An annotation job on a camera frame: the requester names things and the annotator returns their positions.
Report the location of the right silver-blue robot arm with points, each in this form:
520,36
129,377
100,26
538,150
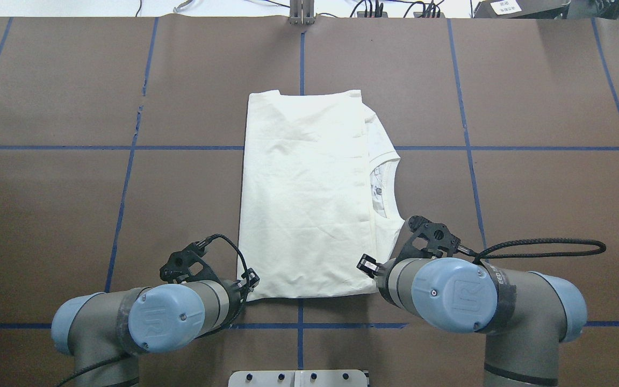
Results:
524,315

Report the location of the white pillar with base plate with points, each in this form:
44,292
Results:
327,377

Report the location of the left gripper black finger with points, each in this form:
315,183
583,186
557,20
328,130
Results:
249,280

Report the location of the cream long-sleeve printed shirt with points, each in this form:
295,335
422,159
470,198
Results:
318,192

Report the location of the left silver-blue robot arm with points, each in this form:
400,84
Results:
107,332

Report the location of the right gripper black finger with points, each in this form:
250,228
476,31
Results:
369,266

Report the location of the aluminium frame post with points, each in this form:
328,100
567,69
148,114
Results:
301,12

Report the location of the black box with label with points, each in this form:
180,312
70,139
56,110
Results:
521,10

